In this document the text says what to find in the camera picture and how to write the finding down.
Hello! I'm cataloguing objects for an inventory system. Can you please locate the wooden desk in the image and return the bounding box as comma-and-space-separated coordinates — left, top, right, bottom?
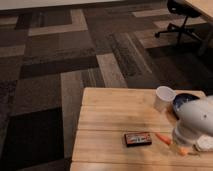
184, 0, 213, 23

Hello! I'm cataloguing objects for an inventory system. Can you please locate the dark rectangular snack packet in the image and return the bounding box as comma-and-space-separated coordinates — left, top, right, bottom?
124, 132, 152, 147

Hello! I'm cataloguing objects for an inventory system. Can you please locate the black office chair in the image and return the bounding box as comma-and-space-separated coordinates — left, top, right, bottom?
154, 0, 204, 48

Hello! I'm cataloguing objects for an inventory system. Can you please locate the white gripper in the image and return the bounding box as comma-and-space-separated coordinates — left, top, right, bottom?
172, 124, 200, 146

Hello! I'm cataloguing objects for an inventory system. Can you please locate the dark blue patterned bowl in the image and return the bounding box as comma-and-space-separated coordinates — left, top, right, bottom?
172, 93, 199, 112

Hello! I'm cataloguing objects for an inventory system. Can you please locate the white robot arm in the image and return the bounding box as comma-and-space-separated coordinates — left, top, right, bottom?
172, 96, 213, 146

